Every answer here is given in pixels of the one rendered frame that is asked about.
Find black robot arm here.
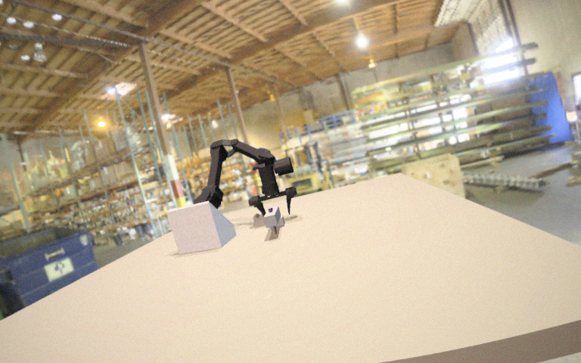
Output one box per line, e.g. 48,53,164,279
193,139,294,209

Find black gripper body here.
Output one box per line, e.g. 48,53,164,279
248,177,297,206

